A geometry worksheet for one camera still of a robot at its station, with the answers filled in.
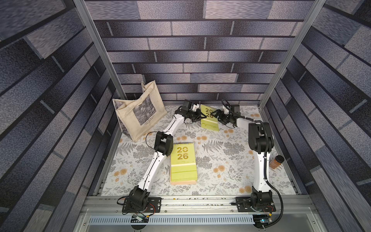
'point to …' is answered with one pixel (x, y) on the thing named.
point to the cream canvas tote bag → (136, 116)
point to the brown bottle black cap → (275, 163)
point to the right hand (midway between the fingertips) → (213, 115)
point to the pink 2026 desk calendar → (183, 181)
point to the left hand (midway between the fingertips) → (207, 115)
